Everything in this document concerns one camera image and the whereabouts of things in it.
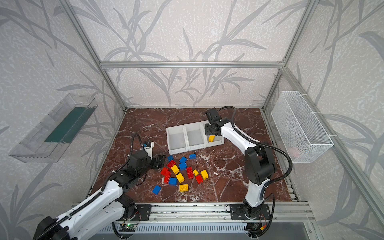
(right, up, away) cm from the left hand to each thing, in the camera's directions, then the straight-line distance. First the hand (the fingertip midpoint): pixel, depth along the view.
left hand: (162, 151), depth 83 cm
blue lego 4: (+16, -6, +11) cm, 20 cm away
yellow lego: (+10, -15, -1) cm, 18 cm away
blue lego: (-3, -20, -3) cm, 21 cm away
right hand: (+28, +14, +10) cm, 33 cm away
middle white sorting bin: (+18, +6, +18) cm, 26 cm away
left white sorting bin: (+5, +5, +16) cm, 18 cm away
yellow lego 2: (+24, -13, +1) cm, 27 cm away
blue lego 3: (+11, -9, +5) cm, 15 cm away
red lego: (+21, -16, +1) cm, 26 cm away
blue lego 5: (+3, -6, +7) cm, 10 cm away
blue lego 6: (+11, -7, +8) cm, 15 cm away
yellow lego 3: (+29, +6, +16) cm, 33 cm away
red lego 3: (+4, -9, +5) cm, 11 cm away
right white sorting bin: (+34, +4, +15) cm, 37 cm away
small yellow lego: (+19, -13, +3) cm, 23 cm away
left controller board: (-14, -34, -12) cm, 39 cm away
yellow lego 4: (+6, -11, +3) cm, 13 cm away
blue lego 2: (+6, -16, -2) cm, 18 cm away
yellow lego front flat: (+12, -20, -3) cm, 23 cm away
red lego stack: (+2, -13, +1) cm, 14 cm away
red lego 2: (+16, -14, +2) cm, 21 cm away
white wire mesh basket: (+65, +11, -22) cm, 69 cm away
